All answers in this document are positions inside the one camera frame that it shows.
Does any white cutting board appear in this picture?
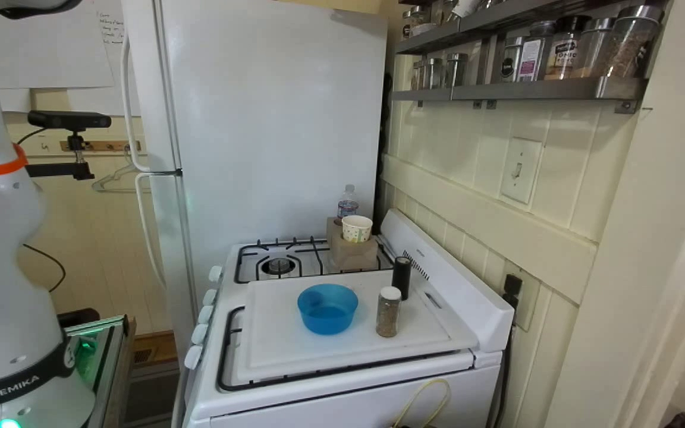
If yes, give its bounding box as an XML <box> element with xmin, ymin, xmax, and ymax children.
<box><xmin>241</xmin><ymin>268</ymin><xmax>460</xmax><ymax>375</ymax></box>

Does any black plug cable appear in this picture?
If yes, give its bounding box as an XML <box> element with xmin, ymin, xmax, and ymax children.
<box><xmin>490</xmin><ymin>301</ymin><xmax>519</xmax><ymax>428</ymax></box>

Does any glass jar with lid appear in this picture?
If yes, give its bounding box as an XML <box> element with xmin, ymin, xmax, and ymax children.
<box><xmin>335</xmin><ymin>182</ymin><xmax>363</xmax><ymax>222</ymax></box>

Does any white ceramic cup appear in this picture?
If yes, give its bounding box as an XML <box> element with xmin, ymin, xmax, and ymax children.
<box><xmin>451</xmin><ymin>0</ymin><xmax>483</xmax><ymax>19</ymax></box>

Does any thin black wall cable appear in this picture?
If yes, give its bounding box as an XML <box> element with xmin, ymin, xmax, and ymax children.
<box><xmin>21</xmin><ymin>240</ymin><xmax>69</xmax><ymax>294</ymax></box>

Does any steel wall spice rack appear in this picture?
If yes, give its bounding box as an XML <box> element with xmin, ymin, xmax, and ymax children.
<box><xmin>387</xmin><ymin>0</ymin><xmax>668</xmax><ymax>117</ymax></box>

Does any white-capped brown spice bottle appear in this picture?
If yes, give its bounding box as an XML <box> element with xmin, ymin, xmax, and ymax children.
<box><xmin>373</xmin><ymin>285</ymin><xmax>403</xmax><ymax>340</ymax></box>

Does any white patterned paper cup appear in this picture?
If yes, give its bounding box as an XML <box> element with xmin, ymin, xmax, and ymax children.
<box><xmin>339</xmin><ymin>211</ymin><xmax>375</xmax><ymax>245</ymax></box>

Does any black plug in outlet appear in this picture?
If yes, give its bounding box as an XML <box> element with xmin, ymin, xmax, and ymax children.
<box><xmin>502</xmin><ymin>270</ymin><xmax>526</xmax><ymax>308</ymax></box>

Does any brown cardboard box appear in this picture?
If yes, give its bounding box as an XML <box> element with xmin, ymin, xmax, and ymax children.
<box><xmin>325</xmin><ymin>215</ymin><xmax>382</xmax><ymax>276</ymax></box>

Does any glass spice jar steel lid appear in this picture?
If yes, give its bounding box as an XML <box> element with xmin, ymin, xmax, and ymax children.
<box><xmin>427</xmin><ymin>54</ymin><xmax>447</xmax><ymax>90</ymax></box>
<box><xmin>447</xmin><ymin>49</ymin><xmax>469</xmax><ymax>87</ymax></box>
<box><xmin>500</xmin><ymin>33</ymin><xmax>521</xmax><ymax>83</ymax></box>
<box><xmin>626</xmin><ymin>5</ymin><xmax>664</xmax><ymax>81</ymax></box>
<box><xmin>476</xmin><ymin>33</ymin><xmax>500</xmax><ymax>86</ymax></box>
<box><xmin>593</xmin><ymin>11</ymin><xmax>630</xmax><ymax>81</ymax></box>
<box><xmin>412</xmin><ymin>54</ymin><xmax>429</xmax><ymax>90</ymax></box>

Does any white wall board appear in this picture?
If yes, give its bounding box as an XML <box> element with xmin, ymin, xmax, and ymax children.
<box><xmin>0</xmin><ymin>0</ymin><xmax>127</xmax><ymax>92</ymax></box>

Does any black-capped labelled spice jar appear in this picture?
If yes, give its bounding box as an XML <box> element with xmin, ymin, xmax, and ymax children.
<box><xmin>545</xmin><ymin>16</ymin><xmax>596</xmax><ymax>81</ymax></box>

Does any white-labelled spice jar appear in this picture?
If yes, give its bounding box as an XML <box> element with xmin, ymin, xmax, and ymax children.
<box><xmin>515</xmin><ymin>33</ymin><xmax>549</xmax><ymax>83</ymax></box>

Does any black camera on stand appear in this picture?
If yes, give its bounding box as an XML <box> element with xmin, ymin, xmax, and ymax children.
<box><xmin>14</xmin><ymin>109</ymin><xmax>113</xmax><ymax>182</ymax></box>

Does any yellow cord loop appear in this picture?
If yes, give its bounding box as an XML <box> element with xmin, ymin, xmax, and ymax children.
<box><xmin>391</xmin><ymin>375</ymin><xmax>456</xmax><ymax>428</ymax></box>

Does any cream light switch plate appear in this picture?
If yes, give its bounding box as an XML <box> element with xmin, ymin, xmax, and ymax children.
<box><xmin>500</xmin><ymin>138</ymin><xmax>545</xmax><ymax>206</ymax></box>

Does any blue plastic bowl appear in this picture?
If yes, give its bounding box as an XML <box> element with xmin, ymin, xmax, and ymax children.
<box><xmin>295</xmin><ymin>283</ymin><xmax>362</xmax><ymax>337</ymax></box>

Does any black spice bottle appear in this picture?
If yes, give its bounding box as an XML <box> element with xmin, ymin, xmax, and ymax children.
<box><xmin>390</xmin><ymin>251</ymin><xmax>414</xmax><ymax>301</ymax></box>

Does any white refrigerator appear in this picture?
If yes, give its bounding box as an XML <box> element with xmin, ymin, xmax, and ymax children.
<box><xmin>120</xmin><ymin>0</ymin><xmax>390</xmax><ymax>334</ymax></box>

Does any black stove grate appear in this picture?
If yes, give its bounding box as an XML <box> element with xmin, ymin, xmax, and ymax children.
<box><xmin>213</xmin><ymin>301</ymin><xmax>479</xmax><ymax>392</ymax></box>
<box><xmin>233</xmin><ymin>233</ymin><xmax>397</xmax><ymax>285</ymax></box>

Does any white gas stove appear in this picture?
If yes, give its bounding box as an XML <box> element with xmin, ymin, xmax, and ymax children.
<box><xmin>171</xmin><ymin>206</ymin><xmax>515</xmax><ymax>428</ymax></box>

